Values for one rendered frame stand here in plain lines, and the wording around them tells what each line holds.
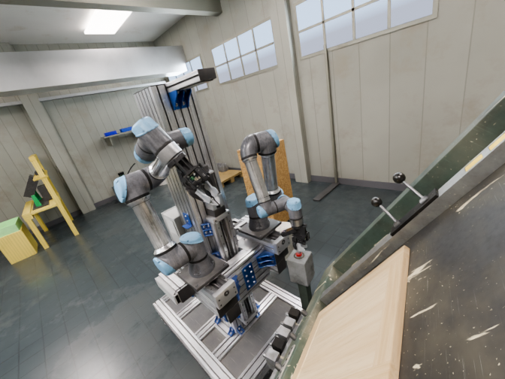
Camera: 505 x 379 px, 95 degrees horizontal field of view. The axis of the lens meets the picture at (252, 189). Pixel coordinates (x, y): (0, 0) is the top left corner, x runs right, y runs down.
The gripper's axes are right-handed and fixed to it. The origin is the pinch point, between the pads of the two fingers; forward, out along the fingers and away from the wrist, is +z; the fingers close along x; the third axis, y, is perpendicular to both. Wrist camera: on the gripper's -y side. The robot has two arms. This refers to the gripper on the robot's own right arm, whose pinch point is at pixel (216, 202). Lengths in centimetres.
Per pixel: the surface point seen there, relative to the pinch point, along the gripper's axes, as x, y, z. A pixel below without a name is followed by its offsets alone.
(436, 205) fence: 36, 41, 42
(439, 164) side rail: 60, 35, 44
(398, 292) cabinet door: 7, 40, 44
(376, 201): 37, 23, 39
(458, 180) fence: 40, 47, 37
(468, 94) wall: 320, -44, 134
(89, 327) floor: -134, -235, 31
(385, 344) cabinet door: -7, 43, 42
